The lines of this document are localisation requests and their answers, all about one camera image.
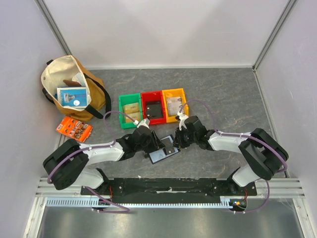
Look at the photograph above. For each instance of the red plastic bin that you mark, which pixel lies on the red plastic bin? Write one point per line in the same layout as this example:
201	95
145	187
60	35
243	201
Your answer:
153	96

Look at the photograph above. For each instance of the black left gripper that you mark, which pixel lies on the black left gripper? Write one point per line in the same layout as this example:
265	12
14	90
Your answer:
155	144

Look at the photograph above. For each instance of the gold card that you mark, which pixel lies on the gold card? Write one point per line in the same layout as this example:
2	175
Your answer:
131	108
133	117

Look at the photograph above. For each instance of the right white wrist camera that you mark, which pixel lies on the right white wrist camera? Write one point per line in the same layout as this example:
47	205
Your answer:
181	118

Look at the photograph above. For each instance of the gold card rear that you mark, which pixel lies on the gold card rear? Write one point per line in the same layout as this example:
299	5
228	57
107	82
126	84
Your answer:
131	108

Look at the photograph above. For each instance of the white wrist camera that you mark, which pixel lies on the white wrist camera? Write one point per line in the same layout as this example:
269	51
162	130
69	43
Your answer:
181	118
145	122

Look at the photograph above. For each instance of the black cards in bin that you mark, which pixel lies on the black cards in bin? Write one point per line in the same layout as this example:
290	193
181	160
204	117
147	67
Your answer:
153	110

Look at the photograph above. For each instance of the blue white booklet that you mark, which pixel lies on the blue white booklet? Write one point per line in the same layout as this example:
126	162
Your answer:
75	97

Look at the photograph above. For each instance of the silver foil packet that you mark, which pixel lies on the silver foil packet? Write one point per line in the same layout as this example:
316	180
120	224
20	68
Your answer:
79	78

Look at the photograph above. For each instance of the gold card front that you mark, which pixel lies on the gold card front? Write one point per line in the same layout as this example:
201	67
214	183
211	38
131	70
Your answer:
133	117

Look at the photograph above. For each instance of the yellow plastic bin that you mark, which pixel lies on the yellow plastic bin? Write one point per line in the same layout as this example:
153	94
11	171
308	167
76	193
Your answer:
178	92

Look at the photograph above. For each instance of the mustard canvas tote bag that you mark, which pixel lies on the mustard canvas tote bag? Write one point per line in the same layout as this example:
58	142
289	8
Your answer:
64	68

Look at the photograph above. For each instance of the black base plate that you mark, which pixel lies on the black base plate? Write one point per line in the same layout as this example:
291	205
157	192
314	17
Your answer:
172	190

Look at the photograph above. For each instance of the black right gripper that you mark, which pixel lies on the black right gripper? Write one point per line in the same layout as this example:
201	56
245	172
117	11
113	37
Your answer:
183	136

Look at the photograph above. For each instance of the white patterned card stack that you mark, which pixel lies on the white patterned card stack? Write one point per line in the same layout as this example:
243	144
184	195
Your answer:
174	104

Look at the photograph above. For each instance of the orange snack packet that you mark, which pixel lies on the orange snack packet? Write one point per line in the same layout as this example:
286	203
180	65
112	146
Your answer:
74	129

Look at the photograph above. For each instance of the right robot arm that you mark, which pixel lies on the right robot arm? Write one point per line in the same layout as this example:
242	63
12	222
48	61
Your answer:
264	156

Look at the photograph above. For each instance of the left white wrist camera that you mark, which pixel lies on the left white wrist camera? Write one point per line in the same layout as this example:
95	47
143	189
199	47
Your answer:
145	122

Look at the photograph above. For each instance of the green plastic bin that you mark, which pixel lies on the green plastic bin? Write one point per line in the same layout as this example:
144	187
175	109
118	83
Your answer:
128	99

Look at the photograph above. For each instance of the brown wallet in bag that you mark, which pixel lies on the brown wallet in bag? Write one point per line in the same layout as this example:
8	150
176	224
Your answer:
71	83

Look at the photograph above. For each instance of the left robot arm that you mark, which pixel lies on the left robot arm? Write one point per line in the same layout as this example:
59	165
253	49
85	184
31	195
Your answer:
69	164

